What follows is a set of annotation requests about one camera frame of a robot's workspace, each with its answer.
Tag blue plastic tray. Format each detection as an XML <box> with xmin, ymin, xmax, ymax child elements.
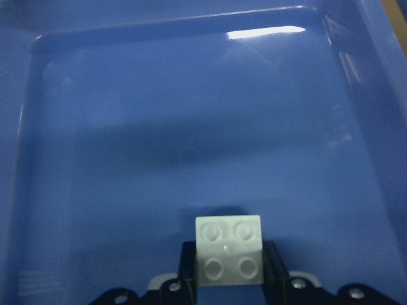
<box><xmin>1</xmin><ymin>1</ymin><xmax>406</xmax><ymax>304</ymax></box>

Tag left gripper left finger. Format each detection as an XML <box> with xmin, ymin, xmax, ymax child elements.
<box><xmin>91</xmin><ymin>241</ymin><xmax>197</xmax><ymax>304</ymax></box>

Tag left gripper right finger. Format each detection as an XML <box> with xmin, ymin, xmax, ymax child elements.
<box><xmin>262</xmin><ymin>241</ymin><xmax>398</xmax><ymax>304</ymax></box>

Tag white block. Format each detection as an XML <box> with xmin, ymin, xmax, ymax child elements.
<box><xmin>195</xmin><ymin>215</ymin><xmax>264</xmax><ymax>287</ymax></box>

